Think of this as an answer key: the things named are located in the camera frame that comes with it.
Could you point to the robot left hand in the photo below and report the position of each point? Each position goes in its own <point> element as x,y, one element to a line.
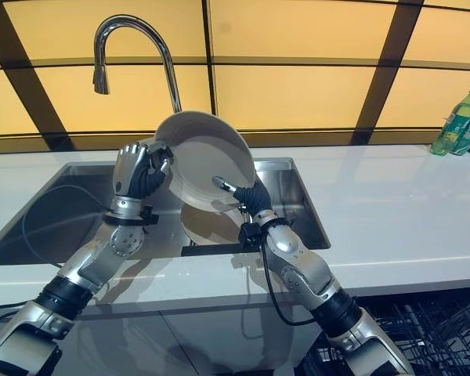
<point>130,172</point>

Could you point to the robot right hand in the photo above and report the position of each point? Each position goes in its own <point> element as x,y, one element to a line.
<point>254,197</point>

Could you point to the white round plate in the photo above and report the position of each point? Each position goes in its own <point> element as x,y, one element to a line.
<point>207,227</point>
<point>213,160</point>

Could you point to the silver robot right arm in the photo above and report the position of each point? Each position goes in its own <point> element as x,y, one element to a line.
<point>321,290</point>

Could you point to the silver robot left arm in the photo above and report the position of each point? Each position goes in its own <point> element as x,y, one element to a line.
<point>68,274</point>

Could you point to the stainless steel kitchen sink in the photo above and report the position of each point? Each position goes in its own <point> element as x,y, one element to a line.
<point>82,211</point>

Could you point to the black dish drying rack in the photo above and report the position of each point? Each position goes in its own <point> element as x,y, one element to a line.
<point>211,247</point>

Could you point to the chrome gooseneck kitchen faucet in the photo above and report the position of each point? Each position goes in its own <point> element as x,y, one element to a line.
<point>141,55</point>

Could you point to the green plastic soda bottle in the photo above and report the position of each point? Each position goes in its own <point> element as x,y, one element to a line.
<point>456,125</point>

